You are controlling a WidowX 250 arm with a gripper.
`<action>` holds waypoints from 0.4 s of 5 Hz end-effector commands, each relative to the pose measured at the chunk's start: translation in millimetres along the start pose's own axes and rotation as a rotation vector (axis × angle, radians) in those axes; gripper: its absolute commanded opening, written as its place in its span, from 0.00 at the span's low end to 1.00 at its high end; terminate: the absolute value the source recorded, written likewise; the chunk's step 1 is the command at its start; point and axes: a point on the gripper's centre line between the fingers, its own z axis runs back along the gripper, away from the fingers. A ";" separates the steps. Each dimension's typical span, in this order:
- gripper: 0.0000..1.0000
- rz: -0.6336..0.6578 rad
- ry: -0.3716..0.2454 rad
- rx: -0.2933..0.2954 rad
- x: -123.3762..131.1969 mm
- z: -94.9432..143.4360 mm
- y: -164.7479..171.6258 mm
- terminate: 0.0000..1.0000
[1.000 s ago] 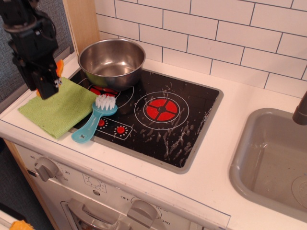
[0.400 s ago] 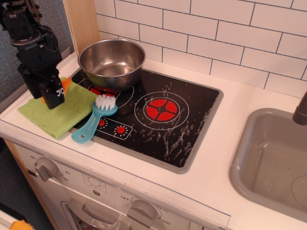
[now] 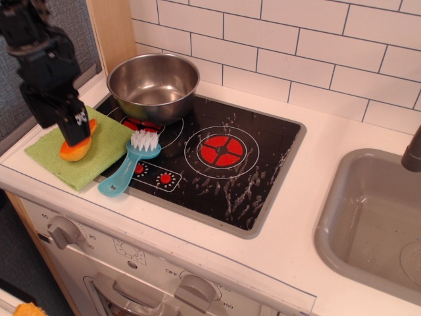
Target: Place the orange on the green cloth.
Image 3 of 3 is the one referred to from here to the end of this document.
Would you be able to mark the grey oven door handle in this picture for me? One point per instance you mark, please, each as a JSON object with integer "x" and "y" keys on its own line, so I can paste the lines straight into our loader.
{"x": 124, "y": 299}

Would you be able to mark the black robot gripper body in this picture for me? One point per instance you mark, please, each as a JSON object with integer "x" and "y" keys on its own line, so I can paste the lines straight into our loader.
{"x": 48, "y": 68}

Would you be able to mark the green cloth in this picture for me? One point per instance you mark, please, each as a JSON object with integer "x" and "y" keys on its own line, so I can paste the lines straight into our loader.
{"x": 107, "y": 146}

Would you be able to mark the grey oven knob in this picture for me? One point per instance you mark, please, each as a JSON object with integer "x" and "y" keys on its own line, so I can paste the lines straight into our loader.
{"x": 63, "y": 232}
{"x": 196, "y": 293}

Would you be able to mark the red stove button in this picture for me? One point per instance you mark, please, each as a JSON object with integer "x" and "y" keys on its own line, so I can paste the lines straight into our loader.
{"x": 139, "y": 169}
{"x": 165, "y": 179}

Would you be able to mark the stainless steel pot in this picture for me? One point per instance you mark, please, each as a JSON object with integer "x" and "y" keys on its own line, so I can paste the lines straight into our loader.
{"x": 158, "y": 87}

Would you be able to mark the grey left oven knob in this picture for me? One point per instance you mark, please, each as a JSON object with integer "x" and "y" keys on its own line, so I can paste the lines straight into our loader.
{"x": 63, "y": 232}

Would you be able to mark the red left stove button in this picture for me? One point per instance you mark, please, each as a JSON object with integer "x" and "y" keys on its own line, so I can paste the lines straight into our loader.
{"x": 139, "y": 169}

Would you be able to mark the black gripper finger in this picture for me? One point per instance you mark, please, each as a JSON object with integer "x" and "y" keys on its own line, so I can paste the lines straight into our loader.
{"x": 72, "y": 119}
{"x": 41, "y": 109}

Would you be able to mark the blue dish brush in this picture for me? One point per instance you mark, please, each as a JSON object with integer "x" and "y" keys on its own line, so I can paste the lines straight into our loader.
{"x": 142, "y": 145}

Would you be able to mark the grey faucet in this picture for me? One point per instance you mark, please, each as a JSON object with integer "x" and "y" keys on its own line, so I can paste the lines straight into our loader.
{"x": 411, "y": 159}

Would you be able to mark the red right stove button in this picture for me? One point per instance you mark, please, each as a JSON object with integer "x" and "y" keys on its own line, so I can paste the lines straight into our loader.
{"x": 165, "y": 179}

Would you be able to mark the grey right oven knob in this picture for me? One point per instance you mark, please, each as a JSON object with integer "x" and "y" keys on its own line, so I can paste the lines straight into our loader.
{"x": 196, "y": 293}

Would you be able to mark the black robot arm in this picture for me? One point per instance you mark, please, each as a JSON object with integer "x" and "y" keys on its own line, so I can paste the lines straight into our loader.
{"x": 22, "y": 14}

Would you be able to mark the grey toy sink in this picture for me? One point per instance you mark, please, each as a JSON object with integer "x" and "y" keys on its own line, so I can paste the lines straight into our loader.
{"x": 369, "y": 229}

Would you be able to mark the black toy stovetop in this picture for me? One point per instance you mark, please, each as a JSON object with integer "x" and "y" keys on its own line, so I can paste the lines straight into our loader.
{"x": 227, "y": 164}

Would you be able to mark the orange plush on floor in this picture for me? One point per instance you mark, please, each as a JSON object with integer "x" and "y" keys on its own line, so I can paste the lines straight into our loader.
{"x": 28, "y": 309}

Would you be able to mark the orange plush toy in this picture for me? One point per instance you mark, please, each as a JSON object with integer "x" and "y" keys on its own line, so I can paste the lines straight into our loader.
{"x": 80, "y": 150}

